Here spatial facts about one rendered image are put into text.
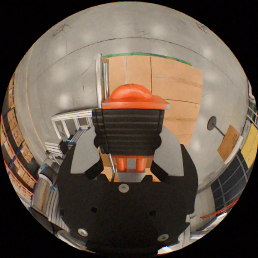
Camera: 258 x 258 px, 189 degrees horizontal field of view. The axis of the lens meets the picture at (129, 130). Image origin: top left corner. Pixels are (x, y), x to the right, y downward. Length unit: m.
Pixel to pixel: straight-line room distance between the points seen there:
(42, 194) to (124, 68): 1.03
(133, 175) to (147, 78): 0.71
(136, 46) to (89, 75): 0.83
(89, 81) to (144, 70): 0.93
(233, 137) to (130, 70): 1.87
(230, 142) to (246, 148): 5.63
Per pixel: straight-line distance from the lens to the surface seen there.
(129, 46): 1.43
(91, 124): 1.38
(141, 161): 0.17
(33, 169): 9.28
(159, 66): 0.82
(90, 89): 1.46
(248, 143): 7.36
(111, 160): 0.16
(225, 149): 1.93
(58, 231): 0.53
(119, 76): 0.77
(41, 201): 0.57
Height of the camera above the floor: 1.31
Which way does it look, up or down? 58 degrees down
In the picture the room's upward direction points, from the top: 177 degrees counter-clockwise
